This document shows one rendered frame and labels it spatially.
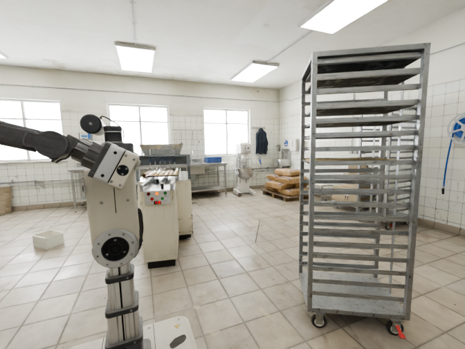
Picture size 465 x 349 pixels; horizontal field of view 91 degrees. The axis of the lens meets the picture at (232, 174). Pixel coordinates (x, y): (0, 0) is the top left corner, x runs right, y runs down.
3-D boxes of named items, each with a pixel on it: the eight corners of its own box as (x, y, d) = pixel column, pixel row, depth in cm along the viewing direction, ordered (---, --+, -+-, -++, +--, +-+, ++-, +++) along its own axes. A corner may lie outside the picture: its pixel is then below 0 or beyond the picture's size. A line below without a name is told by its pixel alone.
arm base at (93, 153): (114, 144, 79) (96, 175, 78) (89, 131, 76) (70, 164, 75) (111, 143, 71) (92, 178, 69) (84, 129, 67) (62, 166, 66)
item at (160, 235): (153, 244, 307) (149, 177, 297) (179, 241, 314) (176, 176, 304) (144, 271, 239) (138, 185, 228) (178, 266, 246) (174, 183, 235)
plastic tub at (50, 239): (32, 246, 304) (31, 235, 302) (51, 240, 324) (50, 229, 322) (46, 250, 293) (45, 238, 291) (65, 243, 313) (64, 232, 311)
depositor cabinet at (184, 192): (151, 217, 426) (149, 172, 417) (190, 214, 441) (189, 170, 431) (138, 245, 302) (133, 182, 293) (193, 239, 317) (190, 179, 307)
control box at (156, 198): (145, 204, 232) (144, 190, 231) (169, 203, 237) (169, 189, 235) (144, 205, 229) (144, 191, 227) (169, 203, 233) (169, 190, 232)
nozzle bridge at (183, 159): (138, 179, 325) (137, 154, 321) (190, 176, 339) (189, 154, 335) (133, 182, 292) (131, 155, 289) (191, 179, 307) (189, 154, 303)
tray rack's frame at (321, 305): (307, 324, 158) (313, 50, 137) (297, 281, 208) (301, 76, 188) (410, 334, 148) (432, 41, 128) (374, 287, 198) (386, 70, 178)
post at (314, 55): (307, 311, 158) (312, 51, 139) (306, 308, 161) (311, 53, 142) (311, 311, 158) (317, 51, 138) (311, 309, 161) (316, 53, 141)
